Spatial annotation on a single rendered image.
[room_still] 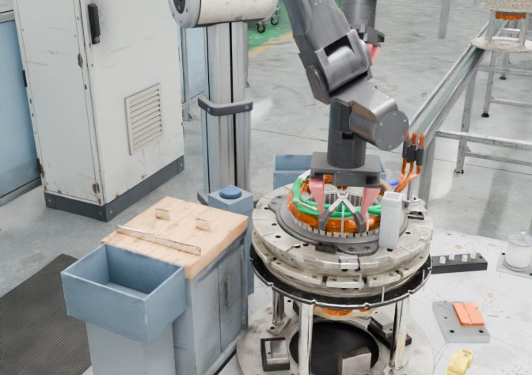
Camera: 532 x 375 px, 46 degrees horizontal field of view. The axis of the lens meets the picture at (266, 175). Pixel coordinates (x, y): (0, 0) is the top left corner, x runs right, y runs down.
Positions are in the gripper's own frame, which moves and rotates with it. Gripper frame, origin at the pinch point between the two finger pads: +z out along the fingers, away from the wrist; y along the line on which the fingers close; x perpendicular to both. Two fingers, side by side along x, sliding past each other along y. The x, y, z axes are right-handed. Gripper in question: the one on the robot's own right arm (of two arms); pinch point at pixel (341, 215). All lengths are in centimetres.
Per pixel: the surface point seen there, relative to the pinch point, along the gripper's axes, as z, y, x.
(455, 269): 37, 29, 47
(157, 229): 10.6, -32.7, 9.8
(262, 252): 10.9, -13.0, 5.1
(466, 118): 78, 77, 288
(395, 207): -0.5, 8.3, 3.0
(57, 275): 116, -124, 144
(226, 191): 12.5, -23.8, 31.1
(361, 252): 6.7, 3.5, 0.5
